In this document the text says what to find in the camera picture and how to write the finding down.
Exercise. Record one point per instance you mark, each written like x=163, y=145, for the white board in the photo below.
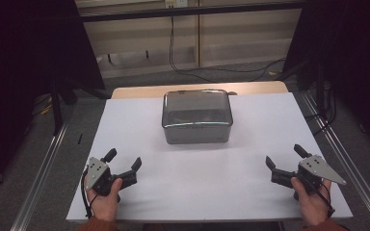
x=205, y=186

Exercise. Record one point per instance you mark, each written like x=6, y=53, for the black curtain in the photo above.
x=356, y=64
x=16, y=64

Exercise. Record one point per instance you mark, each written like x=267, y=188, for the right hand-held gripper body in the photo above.
x=314, y=168

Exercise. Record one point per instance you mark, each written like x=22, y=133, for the person's right hand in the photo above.
x=313, y=208

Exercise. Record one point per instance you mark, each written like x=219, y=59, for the white wall socket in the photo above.
x=176, y=3

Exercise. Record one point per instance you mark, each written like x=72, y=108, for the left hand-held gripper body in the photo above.
x=98, y=174

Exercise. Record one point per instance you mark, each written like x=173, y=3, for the person's left hand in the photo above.
x=106, y=207

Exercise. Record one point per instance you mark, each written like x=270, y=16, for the black horizontal bar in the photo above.
x=189, y=11

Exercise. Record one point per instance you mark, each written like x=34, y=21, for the metal floor rail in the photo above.
x=350, y=166
x=40, y=179

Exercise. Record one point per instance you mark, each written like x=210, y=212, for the wooden table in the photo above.
x=141, y=92

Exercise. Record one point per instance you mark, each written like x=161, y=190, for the black stand pole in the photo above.
x=56, y=109

